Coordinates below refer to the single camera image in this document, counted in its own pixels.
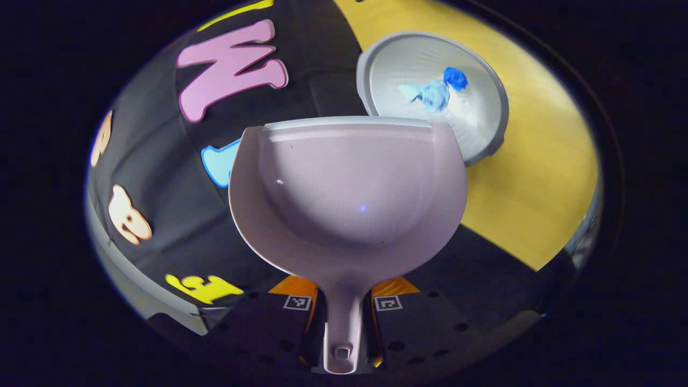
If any light blue paper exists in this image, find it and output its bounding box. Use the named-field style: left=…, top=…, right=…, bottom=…
left=399, top=81, right=451, bottom=113

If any dark blue paper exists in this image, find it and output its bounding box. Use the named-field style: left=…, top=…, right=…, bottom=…
left=443, top=67, right=469, bottom=91

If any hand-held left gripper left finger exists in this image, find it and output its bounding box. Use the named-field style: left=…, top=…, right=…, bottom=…
left=191, top=275, right=326, bottom=371

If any lavender dustpan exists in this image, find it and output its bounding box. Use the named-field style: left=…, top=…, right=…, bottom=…
left=228, top=116, right=469, bottom=376

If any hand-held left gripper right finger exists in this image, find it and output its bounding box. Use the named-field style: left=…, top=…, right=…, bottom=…
left=365, top=275, right=479, bottom=372

